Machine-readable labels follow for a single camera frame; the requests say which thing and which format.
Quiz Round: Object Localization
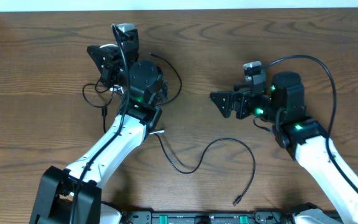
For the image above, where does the short black cable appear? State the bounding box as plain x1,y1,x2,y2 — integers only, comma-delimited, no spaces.
81,52,183,134

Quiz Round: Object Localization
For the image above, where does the long black cable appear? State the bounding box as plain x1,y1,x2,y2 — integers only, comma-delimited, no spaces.
152,132,257,207

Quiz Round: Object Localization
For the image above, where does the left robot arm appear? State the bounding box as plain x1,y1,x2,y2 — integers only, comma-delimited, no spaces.
30,44,168,223

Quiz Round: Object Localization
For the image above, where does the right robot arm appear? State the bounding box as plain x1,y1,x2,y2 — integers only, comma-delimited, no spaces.
209,72,358,223

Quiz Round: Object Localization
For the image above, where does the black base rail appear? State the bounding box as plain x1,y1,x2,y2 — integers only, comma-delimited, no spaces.
104,202,344,224

